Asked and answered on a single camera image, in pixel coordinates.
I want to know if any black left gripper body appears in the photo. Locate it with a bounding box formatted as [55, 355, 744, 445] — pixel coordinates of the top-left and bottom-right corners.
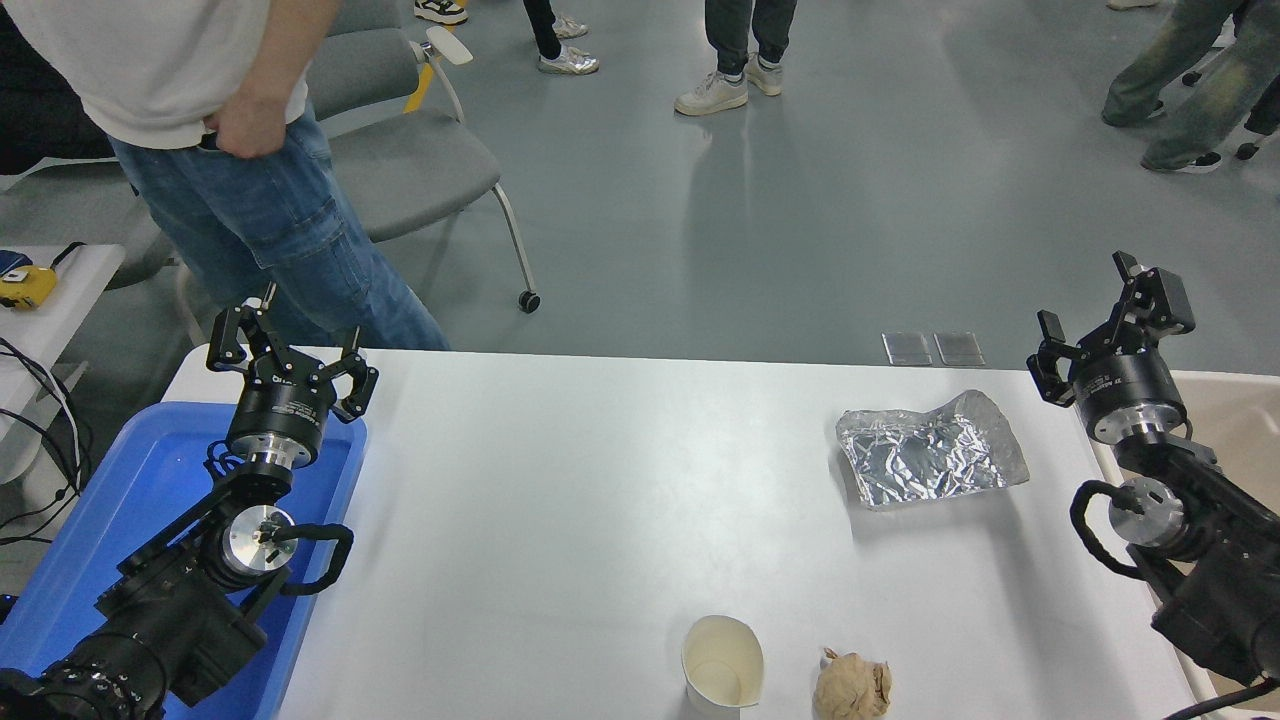
[227, 365, 339, 464]

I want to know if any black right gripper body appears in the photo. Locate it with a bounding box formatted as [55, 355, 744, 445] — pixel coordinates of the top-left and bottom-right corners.
[1070, 345, 1188, 426]

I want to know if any white paper cup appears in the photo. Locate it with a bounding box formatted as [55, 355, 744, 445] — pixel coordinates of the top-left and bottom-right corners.
[682, 615, 766, 717]

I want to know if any person's hand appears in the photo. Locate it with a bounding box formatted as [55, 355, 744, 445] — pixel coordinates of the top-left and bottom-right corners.
[214, 88, 293, 159]

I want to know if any large pale plastic bin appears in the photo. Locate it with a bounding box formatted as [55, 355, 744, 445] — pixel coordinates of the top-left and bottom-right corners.
[1085, 370, 1280, 720]

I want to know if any crumpled silver foil tray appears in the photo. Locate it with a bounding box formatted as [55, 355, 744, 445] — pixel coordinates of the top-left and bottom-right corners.
[836, 390, 1030, 511]

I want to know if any blue plastic tray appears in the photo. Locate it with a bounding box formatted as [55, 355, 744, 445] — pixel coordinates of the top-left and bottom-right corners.
[0, 402, 368, 720]

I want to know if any white side table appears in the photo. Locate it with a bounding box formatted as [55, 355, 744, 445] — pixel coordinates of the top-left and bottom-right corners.
[0, 244, 127, 483]

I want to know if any grey chair with castors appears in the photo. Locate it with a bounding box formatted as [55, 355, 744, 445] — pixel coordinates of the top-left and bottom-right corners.
[178, 0, 543, 346]

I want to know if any yellow handheld device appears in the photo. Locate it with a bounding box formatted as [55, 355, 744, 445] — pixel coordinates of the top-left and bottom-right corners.
[0, 265, 59, 312]

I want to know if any crumpled tan paper ball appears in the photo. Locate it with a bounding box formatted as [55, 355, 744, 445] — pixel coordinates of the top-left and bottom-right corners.
[813, 648, 893, 720]

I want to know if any black cables bundle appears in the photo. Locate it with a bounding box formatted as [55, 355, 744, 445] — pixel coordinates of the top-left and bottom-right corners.
[0, 338, 94, 547]

